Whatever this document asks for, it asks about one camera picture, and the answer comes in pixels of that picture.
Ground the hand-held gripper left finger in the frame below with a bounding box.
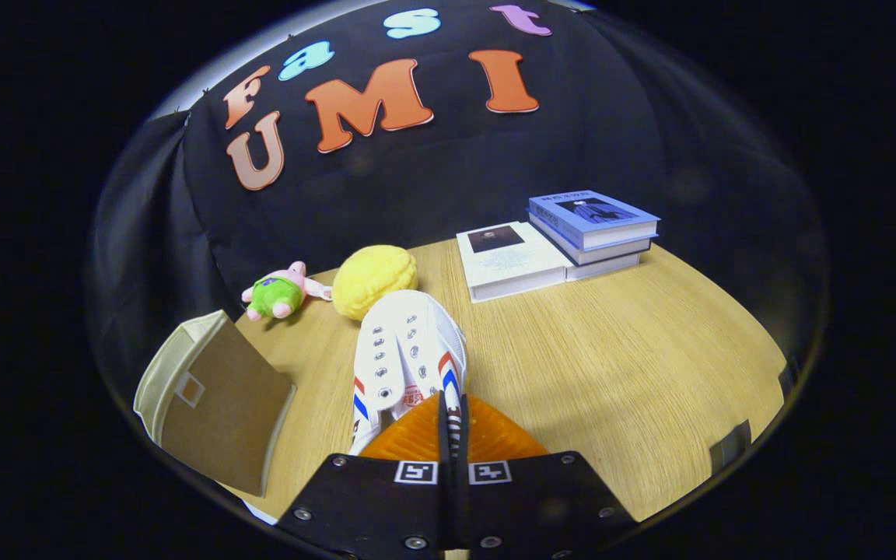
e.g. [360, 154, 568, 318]
[275, 393, 455, 560]

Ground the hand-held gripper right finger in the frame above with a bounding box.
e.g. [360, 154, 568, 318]
[454, 394, 642, 560]

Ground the white canvas shoe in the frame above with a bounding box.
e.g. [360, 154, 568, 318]
[348, 289, 468, 456]

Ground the beige fabric storage box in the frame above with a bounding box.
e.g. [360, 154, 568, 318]
[133, 310, 296, 499]

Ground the grey block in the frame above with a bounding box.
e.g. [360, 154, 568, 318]
[709, 420, 752, 475]

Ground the yellow fluffy plush ball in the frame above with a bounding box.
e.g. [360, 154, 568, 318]
[331, 244, 419, 322]

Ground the pink and green plush toy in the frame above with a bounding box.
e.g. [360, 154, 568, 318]
[241, 261, 334, 322]

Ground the white portrait cover book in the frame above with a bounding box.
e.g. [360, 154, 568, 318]
[456, 222, 573, 303]

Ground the plain white book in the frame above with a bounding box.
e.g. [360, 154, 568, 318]
[565, 253, 642, 282]

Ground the thin blue-edged book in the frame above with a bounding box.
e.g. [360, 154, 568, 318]
[549, 226, 653, 267]

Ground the blue cover book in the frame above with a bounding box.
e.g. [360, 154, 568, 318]
[527, 190, 661, 251]

